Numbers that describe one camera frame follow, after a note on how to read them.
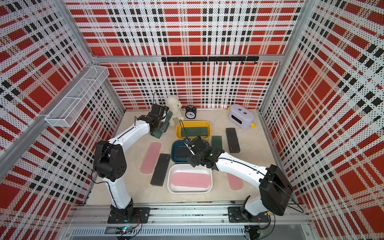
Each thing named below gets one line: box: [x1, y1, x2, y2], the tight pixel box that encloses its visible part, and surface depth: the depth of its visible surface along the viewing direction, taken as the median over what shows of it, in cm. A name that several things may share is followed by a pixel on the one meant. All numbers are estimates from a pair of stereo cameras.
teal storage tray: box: [171, 139, 194, 164], surface depth 98 cm
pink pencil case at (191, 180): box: [171, 172, 210, 189], surface depth 86 cm
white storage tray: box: [167, 164, 213, 194], surface depth 84 cm
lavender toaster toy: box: [227, 104, 256, 129], surface depth 107 cm
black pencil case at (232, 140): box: [225, 127, 241, 153], surface depth 107 cm
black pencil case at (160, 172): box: [150, 153, 171, 187], surface depth 92 cm
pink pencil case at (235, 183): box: [227, 172, 244, 191], surface depth 86 cm
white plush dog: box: [166, 95, 184, 126], surface depth 102 cm
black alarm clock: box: [185, 105, 197, 120], surface depth 114 cm
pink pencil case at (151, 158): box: [140, 142, 162, 174], surface depth 95 cm
